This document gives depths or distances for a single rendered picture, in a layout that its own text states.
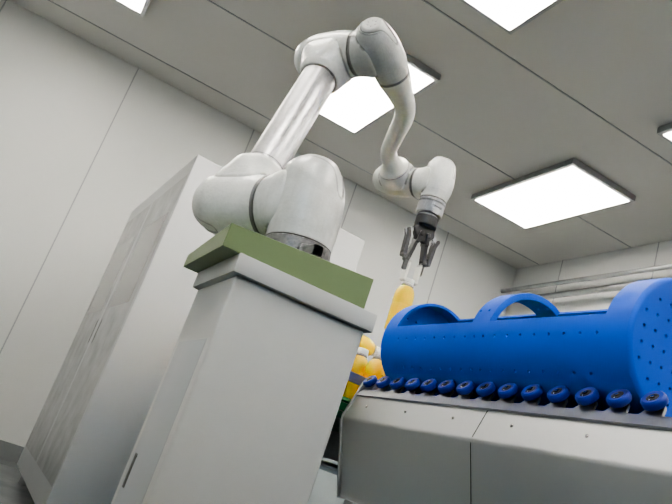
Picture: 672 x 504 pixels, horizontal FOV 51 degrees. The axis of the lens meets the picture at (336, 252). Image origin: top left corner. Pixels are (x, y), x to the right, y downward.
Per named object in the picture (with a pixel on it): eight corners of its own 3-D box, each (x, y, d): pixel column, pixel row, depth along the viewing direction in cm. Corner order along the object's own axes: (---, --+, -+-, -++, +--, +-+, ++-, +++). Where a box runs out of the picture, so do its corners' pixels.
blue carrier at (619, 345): (617, 403, 124) (642, 255, 132) (368, 384, 200) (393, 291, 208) (718, 446, 135) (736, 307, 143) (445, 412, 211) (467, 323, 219)
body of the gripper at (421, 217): (424, 209, 228) (416, 235, 225) (444, 220, 231) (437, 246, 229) (411, 213, 234) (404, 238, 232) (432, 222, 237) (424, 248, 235)
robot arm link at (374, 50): (416, 57, 203) (374, 61, 209) (396, 4, 190) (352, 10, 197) (403, 88, 196) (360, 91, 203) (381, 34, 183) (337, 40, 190)
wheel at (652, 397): (670, 389, 120) (674, 399, 121) (647, 387, 124) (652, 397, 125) (655, 403, 118) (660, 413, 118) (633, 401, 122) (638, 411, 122)
